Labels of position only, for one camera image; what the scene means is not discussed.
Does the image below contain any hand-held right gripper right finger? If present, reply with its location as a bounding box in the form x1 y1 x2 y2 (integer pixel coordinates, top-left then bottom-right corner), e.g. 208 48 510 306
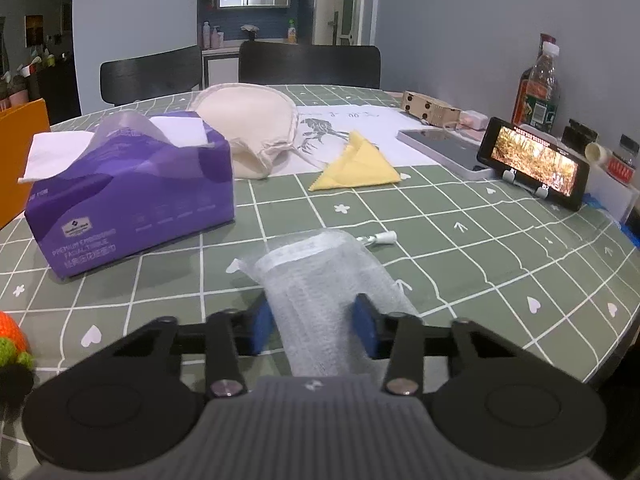
351 294 531 397

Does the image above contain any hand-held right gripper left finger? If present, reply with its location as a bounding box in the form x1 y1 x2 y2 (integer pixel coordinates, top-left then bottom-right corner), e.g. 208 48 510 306
107 292 275 398

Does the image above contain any bubble wrap pouch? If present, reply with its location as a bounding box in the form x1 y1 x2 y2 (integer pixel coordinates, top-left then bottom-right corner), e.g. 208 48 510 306
235 229 423 378

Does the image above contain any yellow cloth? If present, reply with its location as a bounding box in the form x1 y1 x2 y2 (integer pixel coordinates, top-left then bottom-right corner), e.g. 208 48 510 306
308 130 402 192

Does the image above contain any cream drawstring bag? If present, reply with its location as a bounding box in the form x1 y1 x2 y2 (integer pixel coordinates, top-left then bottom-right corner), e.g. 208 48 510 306
187 82 301 181

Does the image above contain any crochet orange with red flower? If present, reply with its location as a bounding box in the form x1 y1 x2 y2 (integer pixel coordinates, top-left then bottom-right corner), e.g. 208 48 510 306
0 310 36 391

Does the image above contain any orange cardboard box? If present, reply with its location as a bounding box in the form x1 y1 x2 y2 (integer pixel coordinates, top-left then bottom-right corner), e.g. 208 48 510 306
0 99 52 231

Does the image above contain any small white plug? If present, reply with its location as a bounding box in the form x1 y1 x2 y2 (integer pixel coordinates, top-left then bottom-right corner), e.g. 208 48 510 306
359 230 398 248

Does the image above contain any purple tissue box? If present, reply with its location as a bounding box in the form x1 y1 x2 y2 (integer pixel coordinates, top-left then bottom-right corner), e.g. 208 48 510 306
17 112 236 281

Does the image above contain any grey tablet in white case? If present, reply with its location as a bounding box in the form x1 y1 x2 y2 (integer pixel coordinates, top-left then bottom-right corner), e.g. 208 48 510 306
397 127 493 181

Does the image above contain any white printed table runner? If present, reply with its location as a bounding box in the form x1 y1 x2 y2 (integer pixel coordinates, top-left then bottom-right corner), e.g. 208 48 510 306
270 102 446 178

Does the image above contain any silver phone stand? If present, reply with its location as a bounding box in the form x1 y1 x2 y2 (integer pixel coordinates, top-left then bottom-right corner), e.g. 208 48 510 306
502 169 551 200

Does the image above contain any wooden box with holes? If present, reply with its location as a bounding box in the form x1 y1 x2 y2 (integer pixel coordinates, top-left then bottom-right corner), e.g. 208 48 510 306
401 91 461 126

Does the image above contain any white power adapter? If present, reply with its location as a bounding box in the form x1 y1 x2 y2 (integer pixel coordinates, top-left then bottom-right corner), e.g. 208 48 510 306
457 109 488 132

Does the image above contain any black smartphone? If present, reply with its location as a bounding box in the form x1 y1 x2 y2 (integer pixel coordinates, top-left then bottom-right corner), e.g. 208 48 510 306
476 116 592 212

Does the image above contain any white drawer cabinet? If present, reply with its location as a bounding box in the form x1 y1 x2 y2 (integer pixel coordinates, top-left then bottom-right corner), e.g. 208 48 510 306
201 40 242 88

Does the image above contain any black chair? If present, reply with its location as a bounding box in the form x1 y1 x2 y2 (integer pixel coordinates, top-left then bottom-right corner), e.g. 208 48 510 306
238 40 382 90
100 44 203 107

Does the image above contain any dark sauce bottle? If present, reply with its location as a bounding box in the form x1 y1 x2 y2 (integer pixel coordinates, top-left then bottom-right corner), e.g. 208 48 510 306
511 33 558 126

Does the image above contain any white plastic box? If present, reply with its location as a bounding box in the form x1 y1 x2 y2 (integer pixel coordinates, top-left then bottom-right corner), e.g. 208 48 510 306
582 160 639 222

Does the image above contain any blue packet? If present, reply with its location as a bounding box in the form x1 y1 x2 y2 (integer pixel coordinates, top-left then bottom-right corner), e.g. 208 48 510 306
585 192 640 250

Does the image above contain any small dark jar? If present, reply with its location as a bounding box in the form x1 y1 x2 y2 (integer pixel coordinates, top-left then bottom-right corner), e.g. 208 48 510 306
561 119 600 148

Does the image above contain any small white cup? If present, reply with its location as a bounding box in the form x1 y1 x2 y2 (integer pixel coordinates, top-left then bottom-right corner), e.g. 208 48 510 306
585 142 612 165

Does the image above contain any clear plastic bottle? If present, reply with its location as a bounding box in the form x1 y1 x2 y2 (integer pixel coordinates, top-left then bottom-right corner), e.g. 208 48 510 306
525 42 562 133

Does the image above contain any small bottle with red label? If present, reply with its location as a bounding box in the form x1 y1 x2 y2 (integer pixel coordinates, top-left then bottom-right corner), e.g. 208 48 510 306
605 134 639 181

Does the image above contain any dark cabinet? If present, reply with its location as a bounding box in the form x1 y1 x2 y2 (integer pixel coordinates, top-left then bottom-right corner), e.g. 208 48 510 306
27 57 83 126

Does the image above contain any glass panel door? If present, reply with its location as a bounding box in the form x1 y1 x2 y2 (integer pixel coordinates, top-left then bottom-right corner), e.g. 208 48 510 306
312 0 381 48

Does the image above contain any small dark wall picture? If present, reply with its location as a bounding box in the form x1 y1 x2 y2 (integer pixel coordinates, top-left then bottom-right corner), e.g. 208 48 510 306
25 14 45 47

